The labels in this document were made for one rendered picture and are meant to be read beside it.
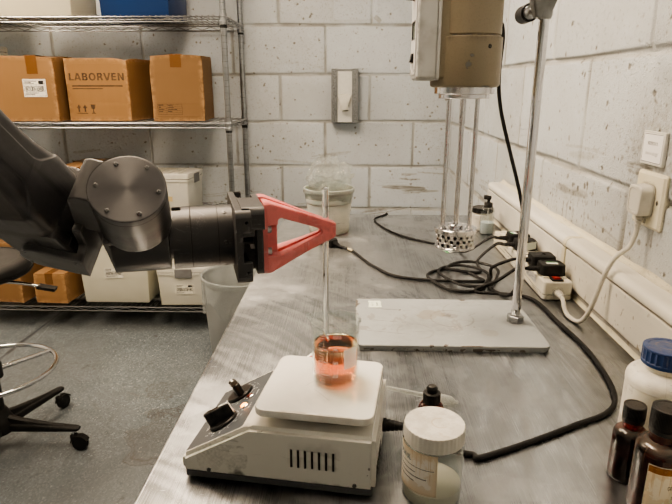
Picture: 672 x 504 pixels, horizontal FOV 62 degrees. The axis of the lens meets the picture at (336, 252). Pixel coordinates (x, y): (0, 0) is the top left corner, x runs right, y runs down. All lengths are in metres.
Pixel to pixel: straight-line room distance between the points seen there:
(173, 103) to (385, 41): 1.05
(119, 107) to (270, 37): 0.80
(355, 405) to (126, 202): 0.29
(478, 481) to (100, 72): 2.45
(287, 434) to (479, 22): 0.60
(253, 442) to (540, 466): 0.31
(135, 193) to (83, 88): 2.39
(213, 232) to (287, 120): 2.45
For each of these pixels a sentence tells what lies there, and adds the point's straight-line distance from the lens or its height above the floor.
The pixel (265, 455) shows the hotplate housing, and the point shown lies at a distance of 0.60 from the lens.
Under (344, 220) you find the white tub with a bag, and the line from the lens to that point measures 1.54.
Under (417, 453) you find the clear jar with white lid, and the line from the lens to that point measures 0.56.
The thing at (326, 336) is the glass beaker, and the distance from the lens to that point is 0.58.
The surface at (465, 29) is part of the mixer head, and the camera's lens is 0.86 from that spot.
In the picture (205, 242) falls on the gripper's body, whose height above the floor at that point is 1.01.
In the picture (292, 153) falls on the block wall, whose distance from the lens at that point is 2.95.
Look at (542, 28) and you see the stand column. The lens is 0.93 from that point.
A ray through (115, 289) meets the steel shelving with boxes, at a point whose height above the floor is 0.20.
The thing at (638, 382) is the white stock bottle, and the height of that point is 0.84.
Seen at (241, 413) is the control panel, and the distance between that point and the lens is 0.63.
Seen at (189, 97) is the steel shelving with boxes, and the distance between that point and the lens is 2.66.
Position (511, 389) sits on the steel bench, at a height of 0.75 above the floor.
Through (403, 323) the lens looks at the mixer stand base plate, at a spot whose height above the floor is 0.76.
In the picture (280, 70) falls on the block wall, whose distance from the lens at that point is 2.94.
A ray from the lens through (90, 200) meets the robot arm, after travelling 0.45.
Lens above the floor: 1.14
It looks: 16 degrees down
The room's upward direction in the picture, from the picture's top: straight up
